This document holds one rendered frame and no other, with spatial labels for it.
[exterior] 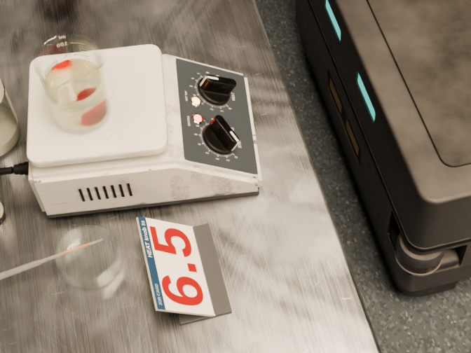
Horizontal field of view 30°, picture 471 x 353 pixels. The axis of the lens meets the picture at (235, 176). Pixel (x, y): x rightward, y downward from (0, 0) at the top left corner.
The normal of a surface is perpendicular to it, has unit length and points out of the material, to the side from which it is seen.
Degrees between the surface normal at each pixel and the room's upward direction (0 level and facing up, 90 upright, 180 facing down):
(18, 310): 0
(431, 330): 0
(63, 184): 90
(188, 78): 30
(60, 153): 0
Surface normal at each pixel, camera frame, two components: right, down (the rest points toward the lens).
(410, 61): -0.05, -0.55
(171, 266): 0.59, -0.57
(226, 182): 0.11, 0.82
